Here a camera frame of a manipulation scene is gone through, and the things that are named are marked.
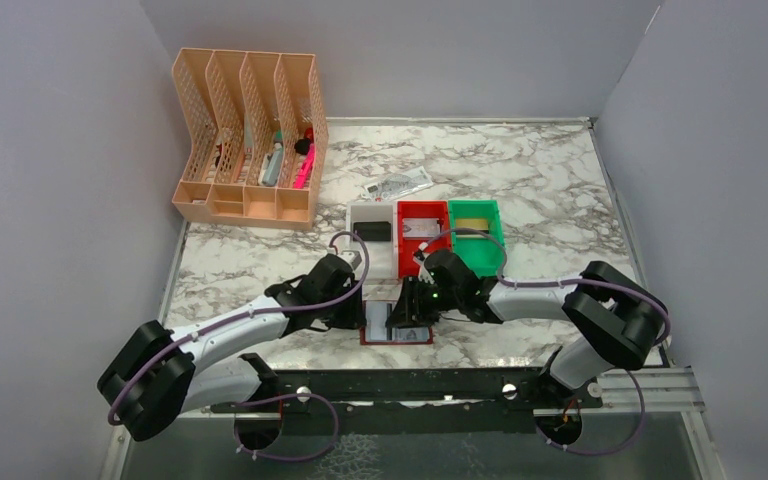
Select silver credit card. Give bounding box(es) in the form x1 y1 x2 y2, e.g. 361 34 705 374
401 218 442 239

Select pink highlighter pen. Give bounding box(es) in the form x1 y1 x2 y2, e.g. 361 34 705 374
293 138 316 189

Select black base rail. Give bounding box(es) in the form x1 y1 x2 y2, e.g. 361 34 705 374
210 354 603 436

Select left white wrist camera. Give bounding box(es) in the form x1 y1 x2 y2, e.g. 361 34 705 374
339 250 364 271

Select gold credit card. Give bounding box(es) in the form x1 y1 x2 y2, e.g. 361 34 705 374
455 217 490 233

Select red plastic bin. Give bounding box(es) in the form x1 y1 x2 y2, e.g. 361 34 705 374
396 201 450 278

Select purple cable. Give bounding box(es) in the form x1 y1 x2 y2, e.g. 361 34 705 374
106 230 372 427
413 227 673 349

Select paper receipts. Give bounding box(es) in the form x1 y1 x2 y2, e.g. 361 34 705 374
362 166 434 202

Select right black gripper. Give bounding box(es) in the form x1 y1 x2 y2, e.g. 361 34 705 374
385 274 462 329

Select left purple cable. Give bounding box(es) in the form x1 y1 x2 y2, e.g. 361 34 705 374
106 230 372 427

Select white plastic bin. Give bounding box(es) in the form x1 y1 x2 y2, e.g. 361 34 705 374
346 202 398 280

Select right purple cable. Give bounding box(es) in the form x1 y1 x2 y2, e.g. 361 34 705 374
413 227 673 349

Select peach plastic file organizer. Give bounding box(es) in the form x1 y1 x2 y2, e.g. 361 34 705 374
172 48 329 230

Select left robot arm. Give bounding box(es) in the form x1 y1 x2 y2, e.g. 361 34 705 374
96 250 362 441

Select red leather card holder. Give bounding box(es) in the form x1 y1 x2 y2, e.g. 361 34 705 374
360 301 433 345

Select black credit card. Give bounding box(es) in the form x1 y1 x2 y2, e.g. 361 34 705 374
352 221 393 242

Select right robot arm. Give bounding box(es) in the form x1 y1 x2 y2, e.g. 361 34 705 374
386 249 670 407

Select green plastic bin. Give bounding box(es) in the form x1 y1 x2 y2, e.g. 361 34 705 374
448 199 505 276

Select grey green marker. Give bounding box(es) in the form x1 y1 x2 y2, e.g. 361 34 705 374
259 131 284 187

